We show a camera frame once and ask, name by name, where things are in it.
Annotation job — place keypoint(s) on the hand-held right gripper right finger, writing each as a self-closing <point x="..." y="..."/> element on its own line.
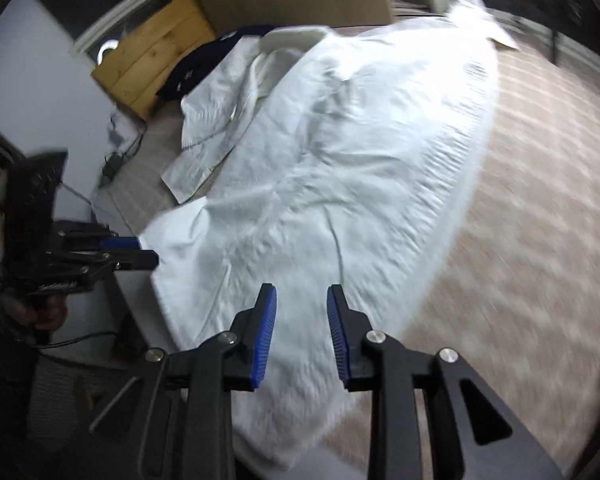
<point x="340" y="340"/>

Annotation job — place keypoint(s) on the white button shirt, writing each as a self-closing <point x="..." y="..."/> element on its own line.
<point x="330" y="160"/>

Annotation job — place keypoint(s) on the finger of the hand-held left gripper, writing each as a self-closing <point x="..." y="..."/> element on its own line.
<point x="135" y="260"/>
<point x="122" y="244"/>

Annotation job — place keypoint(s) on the dark navy garment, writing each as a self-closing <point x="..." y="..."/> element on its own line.
<point x="195" y="67"/>

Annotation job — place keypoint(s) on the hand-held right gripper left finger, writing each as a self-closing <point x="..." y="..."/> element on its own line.
<point x="265" y="340"/>

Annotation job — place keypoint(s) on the person's left hand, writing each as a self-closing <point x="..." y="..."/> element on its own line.
<point x="45" y="310"/>

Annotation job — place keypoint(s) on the pine slatted board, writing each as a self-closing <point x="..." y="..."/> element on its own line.
<point x="145" y="60"/>

